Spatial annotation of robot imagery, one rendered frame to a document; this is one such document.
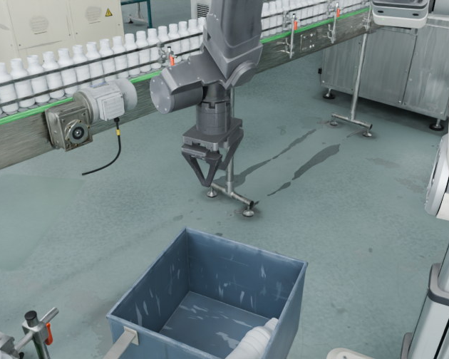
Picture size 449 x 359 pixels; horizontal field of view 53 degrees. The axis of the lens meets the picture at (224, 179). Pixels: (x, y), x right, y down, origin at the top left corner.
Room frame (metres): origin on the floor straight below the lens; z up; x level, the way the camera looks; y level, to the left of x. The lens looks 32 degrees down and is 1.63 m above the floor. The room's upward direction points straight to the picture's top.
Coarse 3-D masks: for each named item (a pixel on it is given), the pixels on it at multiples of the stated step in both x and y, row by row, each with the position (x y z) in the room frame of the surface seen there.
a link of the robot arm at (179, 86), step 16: (176, 64) 0.63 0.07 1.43; (192, 64) 0.64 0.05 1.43; (208, 64) 0.65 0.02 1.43; (240, 64) 0.62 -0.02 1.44; (160, 80) 0.62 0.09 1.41; (176, 80) 0.61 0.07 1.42; (192, 80) 0.62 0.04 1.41; (208, 80) 0.63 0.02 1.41; (224, 80) 0.64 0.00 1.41; (240, 80) 0.62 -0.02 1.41; (160, 96) 0.62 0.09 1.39; (176, 96) 0.61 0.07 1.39; (192, 96) 0.63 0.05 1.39; (160, 112) 0.63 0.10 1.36
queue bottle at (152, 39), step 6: (150, 30) 1.99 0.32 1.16; (150, 36) 1.96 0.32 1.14; (156, 36) 1.97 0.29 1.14; (150, 42) 1.95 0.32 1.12; (156, 42) 1.95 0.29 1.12; (150, 48) 1.95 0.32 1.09; (156, 48) 1.95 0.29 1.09; (150, 54) 1.95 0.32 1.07; (156, 54) 1.95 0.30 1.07; (150, 60) 1.95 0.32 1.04; (156, 66) 1.95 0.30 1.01
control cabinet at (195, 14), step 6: (192, 0) 6.38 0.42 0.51; (198, 0) 6.31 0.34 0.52; (204, 0) 6.24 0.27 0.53; (210, 0) 6.16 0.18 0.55; (192, 6) 6.39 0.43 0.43; (198, 6) 6.30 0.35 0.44; (204, 6) 6.23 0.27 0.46; (192, 12) 6.39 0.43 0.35; (198, 12) 6.30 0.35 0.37; (204, 12) 6.24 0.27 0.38; (192, 18) 6.39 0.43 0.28
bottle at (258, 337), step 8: (272, 320) 0.73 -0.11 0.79; (256, 328) 0.70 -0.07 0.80; (264, 328) 0.70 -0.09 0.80; (272, 328) 0.71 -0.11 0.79; (248, 336) 0.68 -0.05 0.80; (256, 336) 0.67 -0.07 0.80; (264, 336) 0.67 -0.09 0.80; (240, 344) 0.66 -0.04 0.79; (248, 344) 0.65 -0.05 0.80; (256, 344) 0.65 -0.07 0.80; (264, 344) 0.66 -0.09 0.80; (232, 352) 0.64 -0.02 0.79; (240, 352) 0.64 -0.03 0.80; (248, 352) 0.64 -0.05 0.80; (256, 352) 0.64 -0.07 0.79
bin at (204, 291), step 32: (160, 256) 0.77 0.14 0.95; (192, 256) 0.87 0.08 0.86; (224, 256) 0.83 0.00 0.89; (256, 256) 0.80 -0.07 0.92; (288, 256) 0.77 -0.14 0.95; (160, 288) 0.76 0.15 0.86; (192, 288) 0.87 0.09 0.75; (224, 288) 0.83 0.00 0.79; (256, 288) 0.80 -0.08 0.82; (288, 288) 0.76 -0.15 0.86; (128, 320) 0.65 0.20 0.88; (160, 320) 0.75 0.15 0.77; (192, 320) 0.78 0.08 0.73; (224, 320) 0.78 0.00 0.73; (256, 320) 0.78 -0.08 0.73; (288, 320) 0.65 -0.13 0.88; (128, 352) 0.59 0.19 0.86; (160, 352) 0.56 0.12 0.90; (192, 352) 0.52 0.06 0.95; (224, 352) 0.68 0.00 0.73; (288, 352) 0.68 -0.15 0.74
